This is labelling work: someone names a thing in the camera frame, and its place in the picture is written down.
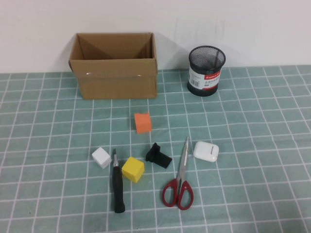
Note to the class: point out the orange foam block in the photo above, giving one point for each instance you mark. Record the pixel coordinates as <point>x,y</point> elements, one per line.
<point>143,123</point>

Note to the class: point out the brown cardboard box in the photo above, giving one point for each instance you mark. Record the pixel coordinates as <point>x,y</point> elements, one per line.
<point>116,77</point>

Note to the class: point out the yellow foam block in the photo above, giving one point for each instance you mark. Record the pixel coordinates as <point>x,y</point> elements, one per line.
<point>133,170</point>

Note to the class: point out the black mesh pen holder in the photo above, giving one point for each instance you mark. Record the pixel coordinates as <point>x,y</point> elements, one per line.
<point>204,80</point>

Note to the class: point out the white earbuds case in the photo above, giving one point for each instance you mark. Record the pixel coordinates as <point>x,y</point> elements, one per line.
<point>205,151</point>

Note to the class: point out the white foam block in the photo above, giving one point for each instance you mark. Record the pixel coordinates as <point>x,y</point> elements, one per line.
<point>101,157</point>

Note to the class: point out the black plastic bracket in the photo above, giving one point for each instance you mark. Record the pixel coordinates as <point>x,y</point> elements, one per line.
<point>158,157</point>

